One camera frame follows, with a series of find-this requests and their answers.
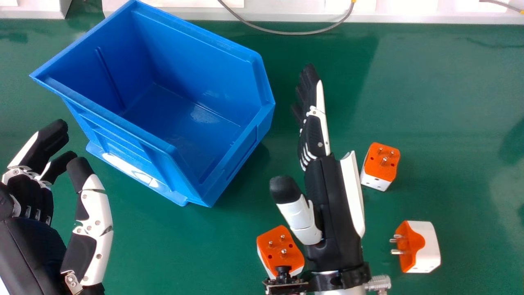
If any white-and-orange plug adapter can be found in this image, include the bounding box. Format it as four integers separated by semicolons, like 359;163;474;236
360;142;401;192
257;225;305;281
390;220;441;273

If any blue plastic bin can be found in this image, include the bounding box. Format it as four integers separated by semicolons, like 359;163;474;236
29;0;276;208

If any grey cable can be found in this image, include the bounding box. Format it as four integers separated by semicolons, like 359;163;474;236
217;0;355;36

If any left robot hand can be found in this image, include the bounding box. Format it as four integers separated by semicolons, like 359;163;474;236
0;119;114;295

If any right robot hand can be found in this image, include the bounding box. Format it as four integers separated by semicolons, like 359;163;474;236
262;64;391;295

